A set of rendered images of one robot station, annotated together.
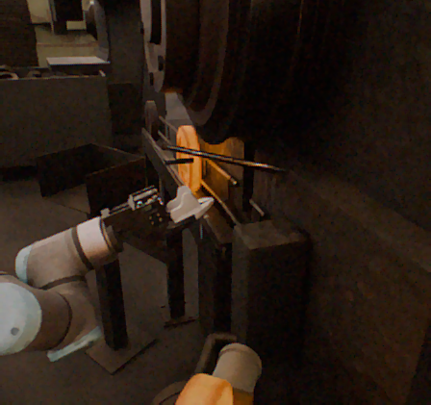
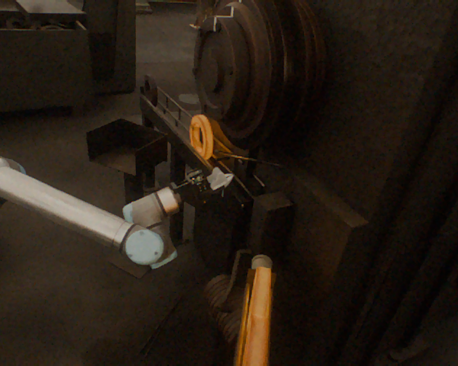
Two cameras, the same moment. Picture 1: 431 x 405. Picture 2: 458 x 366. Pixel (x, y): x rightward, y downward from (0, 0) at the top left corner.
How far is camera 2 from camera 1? 52 cm
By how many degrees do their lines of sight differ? 15
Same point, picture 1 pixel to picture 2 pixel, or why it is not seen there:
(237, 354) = (262, 259)
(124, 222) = (185, 190)
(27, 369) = (76, 279)
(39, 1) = not seen: outside the picture
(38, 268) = (139, 218)
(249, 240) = (266, 205)
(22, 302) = (157, 239)
